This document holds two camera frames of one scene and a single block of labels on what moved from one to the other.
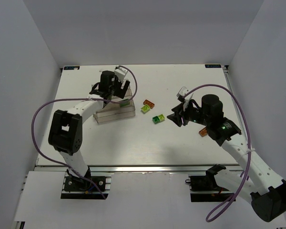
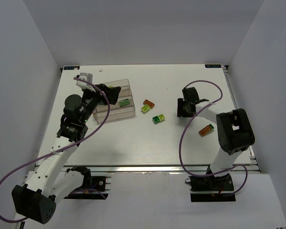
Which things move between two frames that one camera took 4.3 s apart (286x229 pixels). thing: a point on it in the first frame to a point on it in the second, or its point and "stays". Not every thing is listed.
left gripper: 108,90 to 104,93
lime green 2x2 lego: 145,108 stays
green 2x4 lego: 126,103 stays
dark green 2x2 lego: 156,119 stays
